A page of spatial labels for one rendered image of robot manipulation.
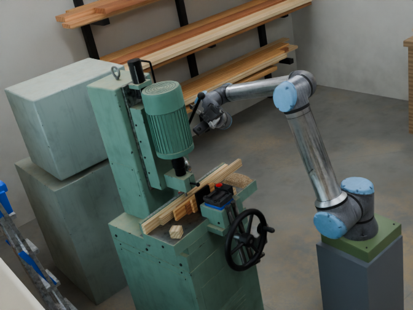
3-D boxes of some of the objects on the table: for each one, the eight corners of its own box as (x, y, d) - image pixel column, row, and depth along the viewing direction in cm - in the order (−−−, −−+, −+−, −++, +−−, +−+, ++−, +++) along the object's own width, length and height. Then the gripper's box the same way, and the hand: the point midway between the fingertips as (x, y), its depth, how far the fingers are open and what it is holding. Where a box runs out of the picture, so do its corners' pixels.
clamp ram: (209, 213, 236) (206, 197, 232) (198, 210, 241) (193, 193, 237) (222, 203, 241) (218, 187, 237) (210, 200, 246) (206, 184, 242)
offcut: (180, 238, 224) (178, 231, 222) (171, 238, 225) (168, 231, 223) (183, 232, 227) (181, 225, 226) (174, 232, 229) (172, 225, 227)
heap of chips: (243, 188, 251) (241, 182, 249) (221, 182, 260) (220, 176, 258) (254, 179, 256) (252, 173, 255) (232, 174, 266) (231, 168, 264)
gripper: (208, 96, 251) (195, 90, 232) (236, 123, 246) (225, 119, 227) (196, 110, 252) (182, 105, 234) (224, 136, 248) (212, 133, 229)
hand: (199, 117), depth 231 cm, fingers open, 14 cm apart
